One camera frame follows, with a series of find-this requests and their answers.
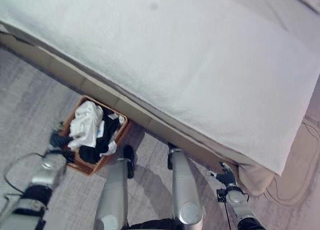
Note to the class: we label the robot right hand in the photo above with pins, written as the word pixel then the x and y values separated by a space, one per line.
pixel 227 176

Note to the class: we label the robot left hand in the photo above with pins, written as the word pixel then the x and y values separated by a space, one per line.
pixel 59 141

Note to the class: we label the white garment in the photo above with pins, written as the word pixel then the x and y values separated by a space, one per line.
pixel 85 124

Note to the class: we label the robot right silver arm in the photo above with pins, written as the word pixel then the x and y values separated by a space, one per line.
pixel 243 207

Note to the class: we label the robot left silver arm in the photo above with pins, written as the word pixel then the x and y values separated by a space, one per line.
pixel 37 187

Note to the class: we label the brown rectangular laundry bucket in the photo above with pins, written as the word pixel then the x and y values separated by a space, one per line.
pixel 87 165

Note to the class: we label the robot right silver leg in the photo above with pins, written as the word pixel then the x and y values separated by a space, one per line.
pixel 185 190

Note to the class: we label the robot silver leg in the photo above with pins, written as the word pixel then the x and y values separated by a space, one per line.
pixel 113 192
pixel 185 190

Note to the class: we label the black crumpled garment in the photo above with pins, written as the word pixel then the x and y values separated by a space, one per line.
pixel 110 132

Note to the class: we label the robot right dark foot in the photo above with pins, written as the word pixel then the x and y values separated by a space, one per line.
pixel 171 152

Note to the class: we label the robot dark foot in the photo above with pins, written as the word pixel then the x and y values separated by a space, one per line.
pixel 171 152
pixel 129 159

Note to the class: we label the beige bed base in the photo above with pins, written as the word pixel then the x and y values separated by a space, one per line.
pixel 105 88

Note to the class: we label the robot left dark foot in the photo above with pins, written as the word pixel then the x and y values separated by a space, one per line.
pixel 129 159

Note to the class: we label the robot left silver leg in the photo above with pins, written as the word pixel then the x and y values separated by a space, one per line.
pixel 113 192

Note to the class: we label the robot black torso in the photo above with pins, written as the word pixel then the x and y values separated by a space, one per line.
pixel 155 225

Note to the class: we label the white bed sheet mattress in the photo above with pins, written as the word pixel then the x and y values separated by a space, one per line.
pixel 175 52

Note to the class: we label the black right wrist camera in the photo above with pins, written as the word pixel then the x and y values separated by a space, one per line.
pixel 221 194

